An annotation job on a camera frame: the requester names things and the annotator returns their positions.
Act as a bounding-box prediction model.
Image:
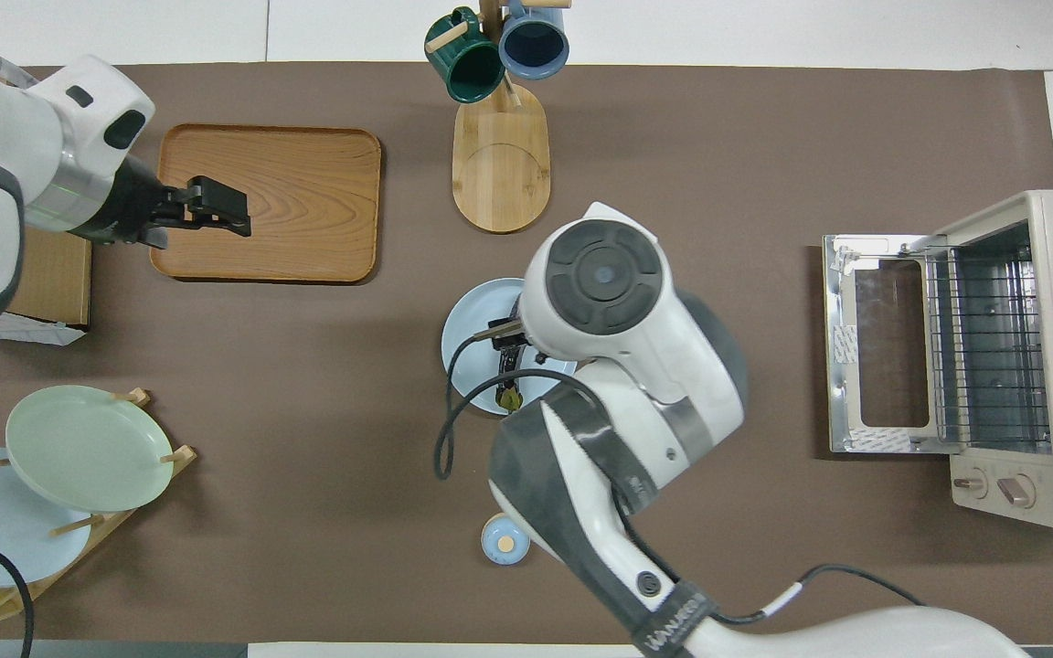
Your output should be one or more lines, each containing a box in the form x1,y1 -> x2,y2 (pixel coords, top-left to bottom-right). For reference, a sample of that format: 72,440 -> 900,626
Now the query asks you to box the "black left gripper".
88,157 -> 253,249

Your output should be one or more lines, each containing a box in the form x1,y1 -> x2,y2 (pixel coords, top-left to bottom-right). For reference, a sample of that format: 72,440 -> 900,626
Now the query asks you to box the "small blue call bell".
480,512 -> 532,566

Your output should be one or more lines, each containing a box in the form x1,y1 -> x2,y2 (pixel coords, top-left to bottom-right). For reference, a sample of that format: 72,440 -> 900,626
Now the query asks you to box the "stepped wooden shelf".
5,227 -> 93,328

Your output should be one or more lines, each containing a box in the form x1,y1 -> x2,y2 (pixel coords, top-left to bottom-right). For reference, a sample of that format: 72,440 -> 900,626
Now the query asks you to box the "wooden plate rack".
0,388 -> 197,627

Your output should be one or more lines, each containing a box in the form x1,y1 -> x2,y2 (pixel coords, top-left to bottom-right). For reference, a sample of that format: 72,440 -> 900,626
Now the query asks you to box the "dark green mug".
424,7 -> 506,104

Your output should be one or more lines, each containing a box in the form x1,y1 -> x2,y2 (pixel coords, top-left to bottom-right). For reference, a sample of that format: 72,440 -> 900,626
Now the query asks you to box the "brown table mat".
0,62 -> 1053,645

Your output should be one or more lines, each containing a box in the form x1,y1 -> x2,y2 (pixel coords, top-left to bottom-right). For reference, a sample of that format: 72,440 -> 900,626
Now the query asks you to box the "white patterned cloth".
0,311 -> 89,347

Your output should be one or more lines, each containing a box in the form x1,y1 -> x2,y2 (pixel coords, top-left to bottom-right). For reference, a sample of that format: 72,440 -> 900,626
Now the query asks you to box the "metal oven wire rack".
924,247 -> 1053,444

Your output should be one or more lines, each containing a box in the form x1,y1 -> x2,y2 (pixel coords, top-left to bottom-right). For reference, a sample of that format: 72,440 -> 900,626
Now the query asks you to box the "small light blue plate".
441,278 -> 582,418

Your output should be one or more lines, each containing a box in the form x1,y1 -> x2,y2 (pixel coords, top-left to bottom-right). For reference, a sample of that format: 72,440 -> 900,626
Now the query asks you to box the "blue mug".
498,0 -> 571,80

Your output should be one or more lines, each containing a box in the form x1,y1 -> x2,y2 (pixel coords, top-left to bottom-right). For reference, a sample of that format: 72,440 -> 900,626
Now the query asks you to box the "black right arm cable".
433,334 -> 610,482

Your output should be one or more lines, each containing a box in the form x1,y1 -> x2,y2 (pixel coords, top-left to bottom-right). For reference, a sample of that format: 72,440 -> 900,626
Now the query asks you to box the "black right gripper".
488,315 -> 527,353

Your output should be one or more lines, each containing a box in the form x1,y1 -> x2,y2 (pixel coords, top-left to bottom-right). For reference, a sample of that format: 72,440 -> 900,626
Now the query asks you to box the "wooden mug tree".
426,0 -> 573,235

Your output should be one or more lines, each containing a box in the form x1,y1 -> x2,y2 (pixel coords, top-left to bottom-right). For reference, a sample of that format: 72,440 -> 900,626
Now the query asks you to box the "glass oven door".
824,233 -> 952,455

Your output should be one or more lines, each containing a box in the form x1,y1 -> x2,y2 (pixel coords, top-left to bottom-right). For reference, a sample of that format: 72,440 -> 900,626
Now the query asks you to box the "pale green plate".
5,385 -> 175,514

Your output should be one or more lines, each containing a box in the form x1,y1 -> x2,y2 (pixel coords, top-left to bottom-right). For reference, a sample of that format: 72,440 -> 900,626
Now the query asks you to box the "wooden serving tray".
150,124 -> 383,284

